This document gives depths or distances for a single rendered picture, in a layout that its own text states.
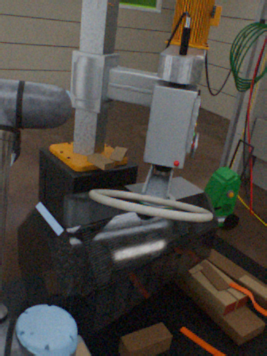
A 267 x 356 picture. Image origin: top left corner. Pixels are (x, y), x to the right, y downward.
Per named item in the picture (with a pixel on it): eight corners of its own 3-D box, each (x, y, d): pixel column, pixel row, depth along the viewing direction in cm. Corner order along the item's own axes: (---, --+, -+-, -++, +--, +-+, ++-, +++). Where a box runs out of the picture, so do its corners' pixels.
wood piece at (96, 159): (86, 161, 279) (87, 155, 277) (96, 158, 286) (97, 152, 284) (103, 170, 267) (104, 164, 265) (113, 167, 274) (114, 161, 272)
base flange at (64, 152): (47, 149, 300) (48, 144, 298) (98, 143, 329) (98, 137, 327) (76, 172, 267) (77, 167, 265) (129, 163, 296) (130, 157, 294)
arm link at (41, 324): (74, 398, 89) (80, 346, 83) (1, 401, 86) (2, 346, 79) (73, 349, 103) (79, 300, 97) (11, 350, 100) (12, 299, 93)
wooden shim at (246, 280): (237, 280, 282) (238, 279, 281) (245, 276, 288) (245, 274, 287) (265, 299, 266) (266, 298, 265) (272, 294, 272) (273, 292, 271)
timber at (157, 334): (127, 366, 210) (129, 352, 204) (118, 350, 219) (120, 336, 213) (169, 349, 224) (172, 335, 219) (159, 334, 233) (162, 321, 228)
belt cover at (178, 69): (167, 65, 264) (171, 40, 256) (201, 71, 261) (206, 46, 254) (149, 87, 178) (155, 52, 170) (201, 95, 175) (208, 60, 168)
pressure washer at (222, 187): (218, 211, 399) (237, 136, 361) (237, 229, 370) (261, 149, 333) (191, 214, 385) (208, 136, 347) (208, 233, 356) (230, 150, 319)
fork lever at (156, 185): (151, 153, 230) (152, 146, 228) (181, 159, 229) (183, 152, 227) (132, 199, 168) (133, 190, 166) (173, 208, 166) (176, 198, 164)
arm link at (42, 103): (75, 87, 86) (71, 87, 150) (20, 79, 83) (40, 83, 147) (70, 135, 88) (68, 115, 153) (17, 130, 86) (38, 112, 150)
